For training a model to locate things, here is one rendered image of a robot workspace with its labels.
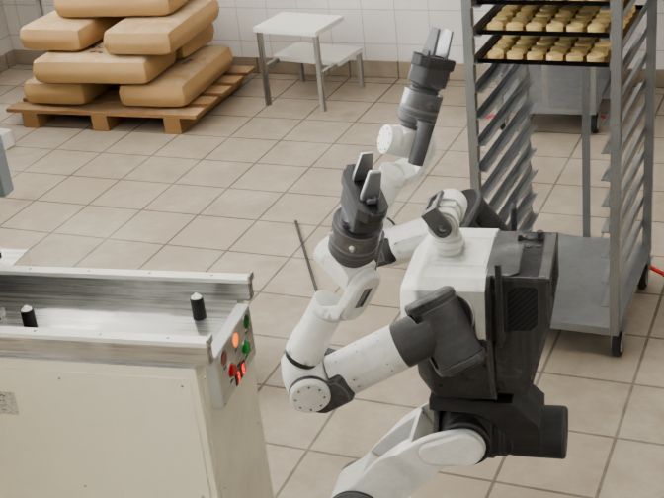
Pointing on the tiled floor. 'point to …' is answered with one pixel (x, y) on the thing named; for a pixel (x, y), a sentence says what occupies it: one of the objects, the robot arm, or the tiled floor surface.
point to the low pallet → (107, 111)
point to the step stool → (296, 23)
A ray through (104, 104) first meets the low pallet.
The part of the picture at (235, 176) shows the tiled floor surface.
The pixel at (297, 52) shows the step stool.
